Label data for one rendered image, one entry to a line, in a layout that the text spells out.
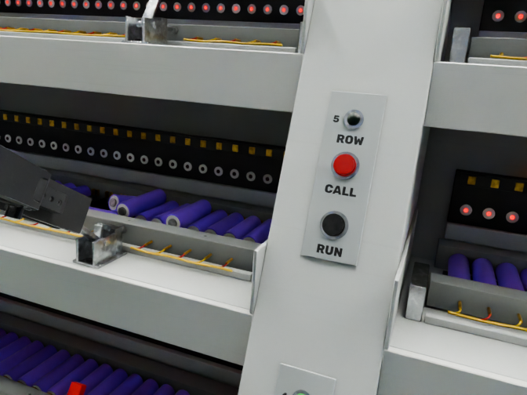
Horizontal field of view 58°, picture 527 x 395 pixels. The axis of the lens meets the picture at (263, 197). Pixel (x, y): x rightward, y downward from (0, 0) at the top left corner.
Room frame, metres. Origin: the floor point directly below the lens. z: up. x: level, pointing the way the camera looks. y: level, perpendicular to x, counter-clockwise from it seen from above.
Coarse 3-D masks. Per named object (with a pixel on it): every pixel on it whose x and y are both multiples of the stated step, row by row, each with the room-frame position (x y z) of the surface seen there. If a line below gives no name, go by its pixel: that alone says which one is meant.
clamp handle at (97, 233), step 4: (96, 224) 0.42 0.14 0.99; (84, 228) 0.39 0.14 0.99; (96, 228) 0.41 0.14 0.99; (100, 228) 0.41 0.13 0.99; (84, 232) 0.39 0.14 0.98; (88, 232) 0.40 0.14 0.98; (92, 232) 0.40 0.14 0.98; (96, 232) 0.41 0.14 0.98; (100, 232) 0.41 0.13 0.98; (88, 236) 0.40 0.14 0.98; (92, 236) 0.40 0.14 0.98; (96, 236) 0.41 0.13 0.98; (100, 236) 0.41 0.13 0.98; (92, 240) 0.41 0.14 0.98; (96, 240) 0.41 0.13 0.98
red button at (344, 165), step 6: (342, 156) 0.33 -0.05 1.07; (348, 156) 0.33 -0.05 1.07; (336, 162) 0.33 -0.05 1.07; (342, 162) 0.33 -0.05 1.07; (348, 162) 0.33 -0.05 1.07; (354, 162) 0.33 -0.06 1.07; (336, 168) 0.33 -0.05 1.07; (342, 168) 0.33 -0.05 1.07; (348, 168) 0.33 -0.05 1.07; (354, 168) 0.33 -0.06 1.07; (342, 174) 0.33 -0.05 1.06; (348, 174) 0.33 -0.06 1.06
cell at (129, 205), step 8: (152, 192) 0.52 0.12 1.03; (160, 192) 0.52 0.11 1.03; (128, 200) 0.48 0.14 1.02; (136, 200) 0.49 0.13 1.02; (144, 200) 0.50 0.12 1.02; (152, 200) 0.51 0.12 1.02; (160, 200) 0.52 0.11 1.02; (120, 208) 0.48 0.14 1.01; (128, 208) 0.48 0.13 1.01; (136, 208) 0.49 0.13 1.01; (144, 208) 0.50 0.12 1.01; (128, 216) 0.48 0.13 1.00
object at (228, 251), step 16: (32, 224) 0.47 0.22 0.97; (128, 224) 0.45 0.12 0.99; (144, 224) 0.45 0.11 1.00; (160, 224) 0.45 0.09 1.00; (128, 240) 0.45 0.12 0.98; (144, 240) 0.45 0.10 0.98; (160, 240) 0.44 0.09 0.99; (176, 240) 0.43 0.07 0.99; (192, 240) 0.43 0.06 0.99; (208, 240) 0.42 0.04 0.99; (224, 240) 0.42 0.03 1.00; (240, 240) 0.43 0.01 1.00; (192, 256) 0.43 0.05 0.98; (208, 256) 0.42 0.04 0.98; (224, 256) 0.42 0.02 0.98; (240, 256) 0.41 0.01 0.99
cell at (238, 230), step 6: (252, 216) 0.51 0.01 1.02; (246, 222) 0.49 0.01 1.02; (252, 222) 0.49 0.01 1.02; (258, 222) 0.50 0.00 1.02; (234, 228) 0.47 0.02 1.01; (240, 228) 0.47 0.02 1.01; (246, 228) 0.48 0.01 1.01; (252, 228) 0.49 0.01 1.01; (228, 234) 0.46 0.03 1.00; (234, 234) 0.45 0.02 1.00; (240, 234) 0.46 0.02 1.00
